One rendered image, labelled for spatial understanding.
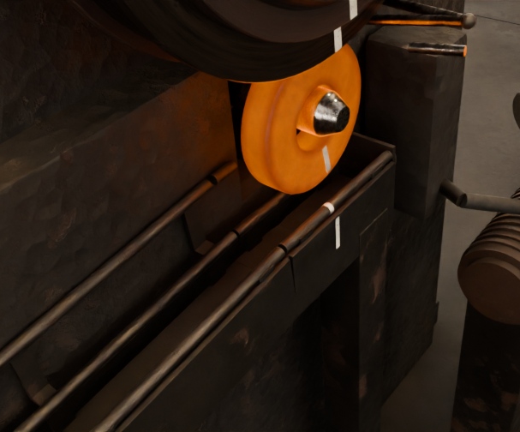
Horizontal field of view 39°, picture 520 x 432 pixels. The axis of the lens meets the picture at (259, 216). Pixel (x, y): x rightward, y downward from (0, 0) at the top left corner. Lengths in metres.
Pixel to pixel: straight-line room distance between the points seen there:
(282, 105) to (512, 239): 0.46
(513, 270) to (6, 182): 0.65
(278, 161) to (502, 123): 1.65
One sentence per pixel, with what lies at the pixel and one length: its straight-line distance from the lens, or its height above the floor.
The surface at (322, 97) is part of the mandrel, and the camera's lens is 0.67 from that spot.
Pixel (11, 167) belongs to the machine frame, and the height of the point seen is 0.87.
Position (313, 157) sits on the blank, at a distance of 0.71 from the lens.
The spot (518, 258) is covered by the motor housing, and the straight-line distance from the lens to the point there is 0.99.
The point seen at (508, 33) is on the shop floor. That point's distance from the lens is 2.82.
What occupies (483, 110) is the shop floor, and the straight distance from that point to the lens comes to 2.33.
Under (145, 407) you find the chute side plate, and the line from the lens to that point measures 0.63.
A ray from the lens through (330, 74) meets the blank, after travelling 0.70.
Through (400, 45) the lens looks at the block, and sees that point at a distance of 0.87.
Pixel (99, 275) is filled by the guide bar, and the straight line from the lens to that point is 0.65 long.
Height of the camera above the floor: 1.17
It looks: 38 degrees down
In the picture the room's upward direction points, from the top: 6 degrees counter-clockwise
